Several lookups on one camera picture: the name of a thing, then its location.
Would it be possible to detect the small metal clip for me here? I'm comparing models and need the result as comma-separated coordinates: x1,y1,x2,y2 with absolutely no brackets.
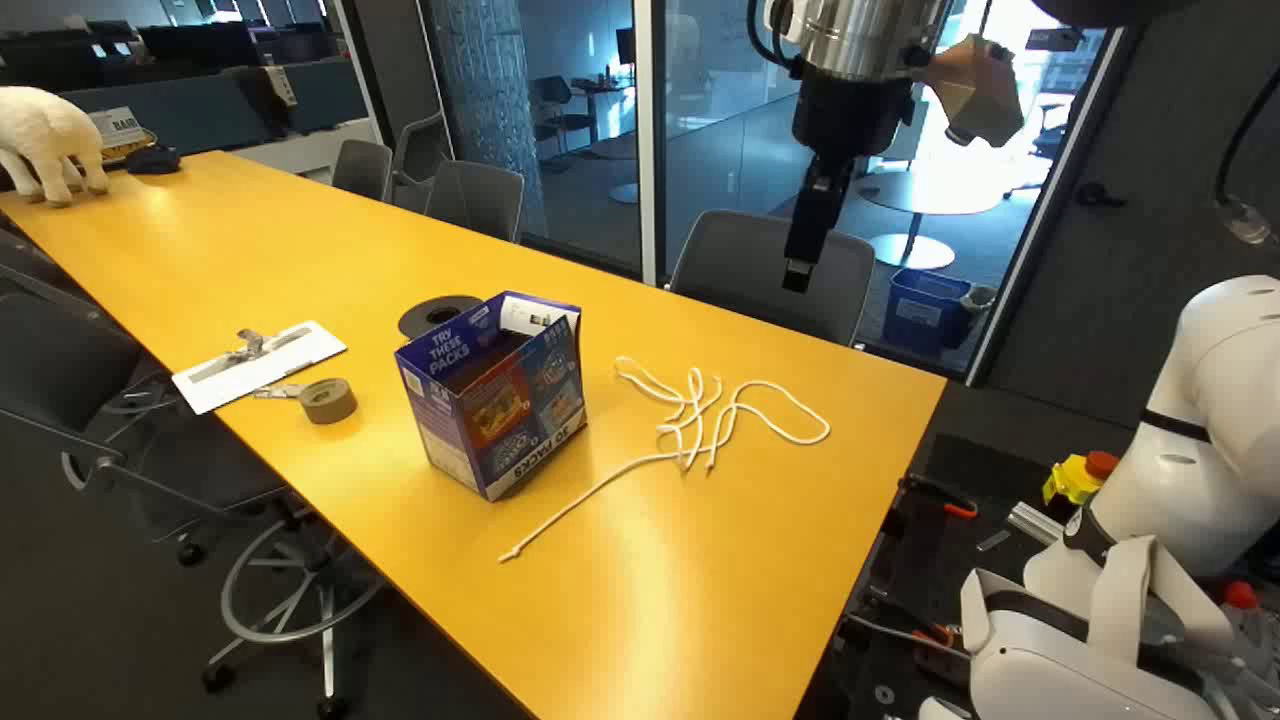
222,325,274,372

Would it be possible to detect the small black object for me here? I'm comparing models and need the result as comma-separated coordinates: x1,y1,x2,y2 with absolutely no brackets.
121,141,185,174

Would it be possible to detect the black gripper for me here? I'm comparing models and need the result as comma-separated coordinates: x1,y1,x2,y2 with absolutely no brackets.
780,76,920,291

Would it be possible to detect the dark teal desk partition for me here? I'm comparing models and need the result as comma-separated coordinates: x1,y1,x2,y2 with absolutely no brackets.
56,50,368,152

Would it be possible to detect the red handled tool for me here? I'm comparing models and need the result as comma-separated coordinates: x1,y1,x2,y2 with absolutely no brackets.
899,481,988,528

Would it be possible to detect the blue recycling bin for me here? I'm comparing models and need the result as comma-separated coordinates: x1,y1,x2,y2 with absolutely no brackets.
885,268,1001,361

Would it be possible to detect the clear bottle with red cap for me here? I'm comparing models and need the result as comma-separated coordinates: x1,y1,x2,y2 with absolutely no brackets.
1205,575,1280,695

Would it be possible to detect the blue cardboard box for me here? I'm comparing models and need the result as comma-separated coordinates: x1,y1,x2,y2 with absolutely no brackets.
393,287,593,504

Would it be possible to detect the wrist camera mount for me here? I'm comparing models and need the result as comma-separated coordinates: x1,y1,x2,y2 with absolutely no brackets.
924,32,1028,152

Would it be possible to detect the grey office chair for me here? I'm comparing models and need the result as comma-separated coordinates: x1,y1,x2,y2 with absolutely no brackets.
667,207,879,346
329,137,400,203
388,113,456,190
423,154,529,245
0,272,393,717

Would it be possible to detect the white table sign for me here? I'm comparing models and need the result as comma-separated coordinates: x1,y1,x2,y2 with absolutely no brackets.
83,103,160,159

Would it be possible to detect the yellow red emergency stop button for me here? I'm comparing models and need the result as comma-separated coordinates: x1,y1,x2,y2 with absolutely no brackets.
1041,446,1120,513

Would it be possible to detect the black door handle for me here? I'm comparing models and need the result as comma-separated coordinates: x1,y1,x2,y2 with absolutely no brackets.
1071,174,1131,210

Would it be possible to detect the grey tape roll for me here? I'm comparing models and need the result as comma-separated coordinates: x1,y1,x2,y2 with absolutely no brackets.
291,372,361,427

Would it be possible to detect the short white rope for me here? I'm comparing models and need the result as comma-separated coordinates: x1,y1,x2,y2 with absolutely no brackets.
613,352,734,481

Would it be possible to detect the white paper sheet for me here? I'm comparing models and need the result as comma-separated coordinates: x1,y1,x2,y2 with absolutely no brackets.
169,317,352,419

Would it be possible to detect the black tape roll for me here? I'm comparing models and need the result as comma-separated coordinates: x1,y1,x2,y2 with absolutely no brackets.
398,291,487,344

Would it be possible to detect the long white rope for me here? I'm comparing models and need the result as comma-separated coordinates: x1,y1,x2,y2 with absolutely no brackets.
498,375,838,569

